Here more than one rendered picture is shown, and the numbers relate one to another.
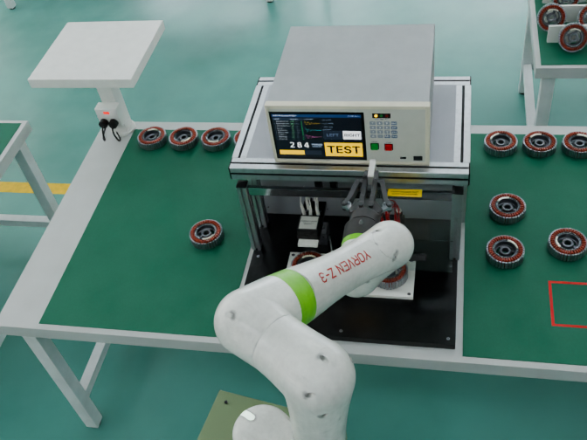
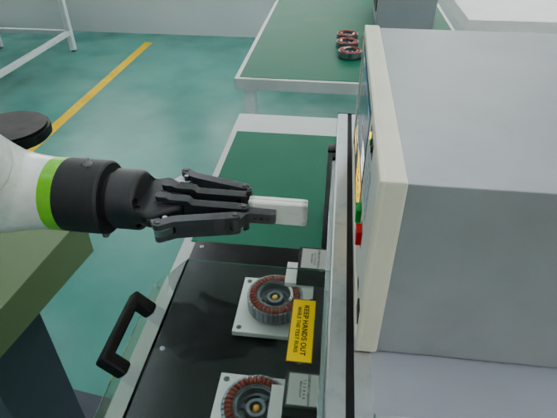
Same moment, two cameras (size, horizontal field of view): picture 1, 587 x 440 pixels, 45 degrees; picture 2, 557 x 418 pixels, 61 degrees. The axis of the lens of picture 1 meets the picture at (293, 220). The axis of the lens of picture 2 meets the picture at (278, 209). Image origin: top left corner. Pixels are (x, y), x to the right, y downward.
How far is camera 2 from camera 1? 1.73 m
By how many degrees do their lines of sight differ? 58
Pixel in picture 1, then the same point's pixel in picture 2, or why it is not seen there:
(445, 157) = (394, 391)
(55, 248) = (325, 126)
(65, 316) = (242, 142)
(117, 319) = (233, 168)
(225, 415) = not seen: hidden behind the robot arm
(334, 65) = (528, 70)
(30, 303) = (260, 124)
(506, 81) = not seen: outside the picture
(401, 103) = (389, 137)
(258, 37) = not seen: outside the picture
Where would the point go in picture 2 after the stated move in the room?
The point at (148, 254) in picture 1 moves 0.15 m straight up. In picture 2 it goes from (317, 176) to (320, 131)
